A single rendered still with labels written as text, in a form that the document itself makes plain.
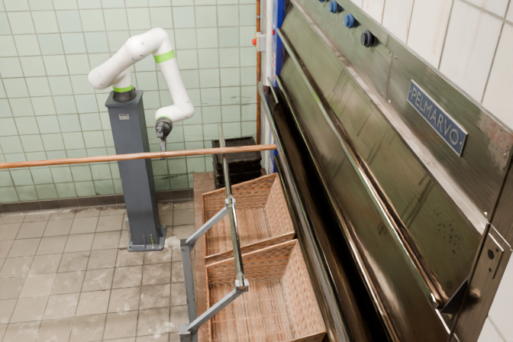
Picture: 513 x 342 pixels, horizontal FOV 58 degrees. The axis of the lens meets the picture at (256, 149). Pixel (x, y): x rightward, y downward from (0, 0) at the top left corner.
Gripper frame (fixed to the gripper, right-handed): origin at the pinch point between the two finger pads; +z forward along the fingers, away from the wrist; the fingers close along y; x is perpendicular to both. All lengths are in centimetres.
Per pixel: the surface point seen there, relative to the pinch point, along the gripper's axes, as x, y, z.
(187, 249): -12, 25, 51
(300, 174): -60, -24, 66
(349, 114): -69, -61, 87
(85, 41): 56, -22, -111
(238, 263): -34, 0, 87
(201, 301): -17, 60, 52
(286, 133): -60, -24, 32
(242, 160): -45, 27, -24
